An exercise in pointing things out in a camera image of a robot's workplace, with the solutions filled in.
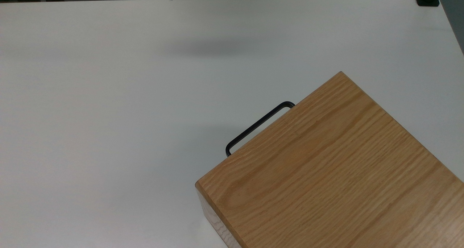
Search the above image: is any light wooden drawer cabinet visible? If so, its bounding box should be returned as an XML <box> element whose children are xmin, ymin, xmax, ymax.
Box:
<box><xmin>195</xmin><ymin>71</ymin><xmax>464</xmax><ymax>248</ymax></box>

